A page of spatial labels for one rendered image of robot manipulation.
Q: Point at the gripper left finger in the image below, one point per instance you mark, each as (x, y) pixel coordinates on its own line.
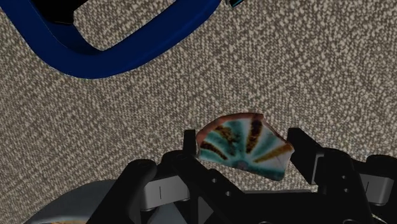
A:
(186, 173)

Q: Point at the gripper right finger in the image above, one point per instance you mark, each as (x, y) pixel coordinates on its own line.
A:
(338, 173)

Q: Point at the teal brown striped ceramic dish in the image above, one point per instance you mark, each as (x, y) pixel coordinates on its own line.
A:
(245, 145)

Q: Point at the grey round bowl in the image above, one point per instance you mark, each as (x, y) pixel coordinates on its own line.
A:
(77, 198)

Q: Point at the beige woven fabric sofa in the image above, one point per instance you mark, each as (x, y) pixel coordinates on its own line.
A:
(279, 68)

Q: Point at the small cyan black object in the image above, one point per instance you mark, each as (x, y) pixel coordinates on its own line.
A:
(234, 2)

